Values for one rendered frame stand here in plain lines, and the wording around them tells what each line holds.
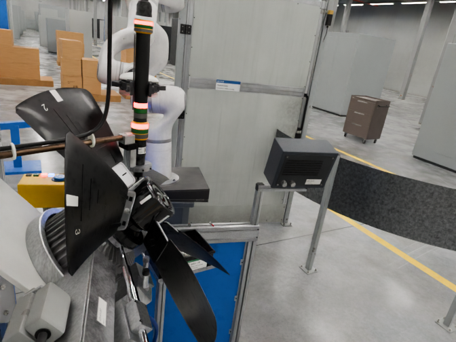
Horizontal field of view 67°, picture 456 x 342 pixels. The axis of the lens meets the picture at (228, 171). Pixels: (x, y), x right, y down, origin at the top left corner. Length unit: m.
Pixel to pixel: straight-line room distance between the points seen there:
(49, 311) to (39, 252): 0.21
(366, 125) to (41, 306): 7.18
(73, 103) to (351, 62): 9.81
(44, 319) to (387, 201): 2.17
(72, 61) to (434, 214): 7.36
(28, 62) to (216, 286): 8.88
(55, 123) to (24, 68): 9.16
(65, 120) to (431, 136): 6.73
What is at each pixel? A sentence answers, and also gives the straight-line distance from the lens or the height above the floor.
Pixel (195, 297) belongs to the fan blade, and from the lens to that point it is 0.77.
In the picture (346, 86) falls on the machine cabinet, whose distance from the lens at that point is 10.48.
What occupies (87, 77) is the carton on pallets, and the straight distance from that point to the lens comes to 8.40.
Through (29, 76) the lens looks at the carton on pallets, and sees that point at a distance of 10.06.
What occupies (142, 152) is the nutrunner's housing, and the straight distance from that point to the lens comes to 0.92.
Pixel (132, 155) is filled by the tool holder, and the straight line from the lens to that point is 0.91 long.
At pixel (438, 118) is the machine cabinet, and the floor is 0.81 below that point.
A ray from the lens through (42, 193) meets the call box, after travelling 1.35.
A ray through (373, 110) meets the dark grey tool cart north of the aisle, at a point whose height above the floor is 0.71.
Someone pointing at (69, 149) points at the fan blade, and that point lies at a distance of 0.60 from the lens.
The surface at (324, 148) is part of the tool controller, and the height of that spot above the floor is 1.24.
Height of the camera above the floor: 1.60
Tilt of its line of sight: 20 degrees down
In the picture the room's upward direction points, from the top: 8 degrees clockwise
